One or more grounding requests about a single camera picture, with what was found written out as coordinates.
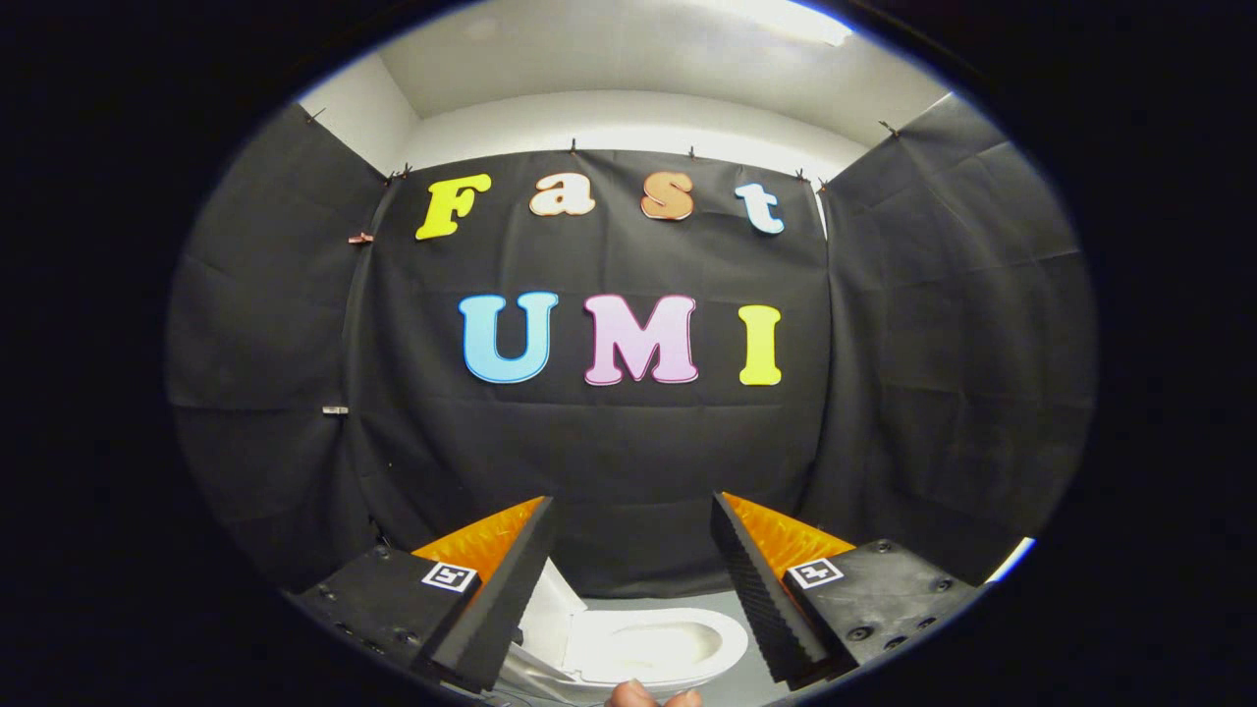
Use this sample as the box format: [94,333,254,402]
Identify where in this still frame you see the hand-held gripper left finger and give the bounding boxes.
[288,496,559,694]

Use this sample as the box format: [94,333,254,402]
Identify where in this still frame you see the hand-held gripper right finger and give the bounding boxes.
[709,491,985,687]

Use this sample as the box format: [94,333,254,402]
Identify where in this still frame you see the white toilet bowl with seat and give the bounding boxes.
[501,606,749,700]

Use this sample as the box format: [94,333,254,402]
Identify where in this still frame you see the black backdrop cloth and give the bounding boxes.
[165,93,1099,600]

